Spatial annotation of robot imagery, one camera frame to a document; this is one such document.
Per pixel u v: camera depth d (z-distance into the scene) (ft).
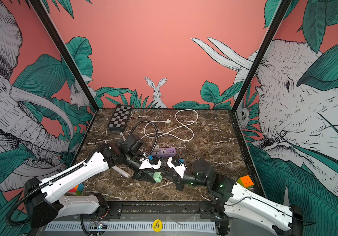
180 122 3.73
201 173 1.64
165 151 3.05
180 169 1.83
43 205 1.24
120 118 3.63
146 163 1.89
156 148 2.97
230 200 1.64
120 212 2.40
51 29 2.50
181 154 3.13
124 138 3.31
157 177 2.05
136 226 2.30
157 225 2.30
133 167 1.95
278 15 2.35
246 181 2.63
